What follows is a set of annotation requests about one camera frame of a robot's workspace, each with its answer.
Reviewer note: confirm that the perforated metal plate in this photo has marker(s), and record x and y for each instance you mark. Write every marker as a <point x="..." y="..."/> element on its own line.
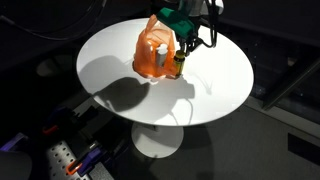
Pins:
<point x="60" y="160"/>

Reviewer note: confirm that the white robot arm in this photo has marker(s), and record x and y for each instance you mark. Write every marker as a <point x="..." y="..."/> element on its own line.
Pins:
<point x="200" y="6"/>

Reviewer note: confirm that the yellow bottle with dark cap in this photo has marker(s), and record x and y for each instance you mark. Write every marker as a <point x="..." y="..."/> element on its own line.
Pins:
<point x="179" y="65"/>

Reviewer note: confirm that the white round table base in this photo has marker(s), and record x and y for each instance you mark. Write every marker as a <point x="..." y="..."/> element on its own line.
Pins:
<point x="156" y="141"/>

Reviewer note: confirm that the orange plastic bag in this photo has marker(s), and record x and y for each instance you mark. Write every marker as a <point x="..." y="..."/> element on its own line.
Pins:
<point x="148" y="56"/>

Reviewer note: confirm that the white bottle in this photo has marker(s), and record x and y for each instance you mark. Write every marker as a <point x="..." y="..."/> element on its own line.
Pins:
<point x="162" y="53"/>

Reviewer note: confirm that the orange and purple clamp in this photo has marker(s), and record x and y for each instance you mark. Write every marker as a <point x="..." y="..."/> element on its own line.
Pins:
<point x="55" y="121"/>
<point x="85" y="161"/>

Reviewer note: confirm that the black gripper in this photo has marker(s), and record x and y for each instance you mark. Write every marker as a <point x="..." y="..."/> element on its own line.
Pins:
<point x="191" y="39"/>

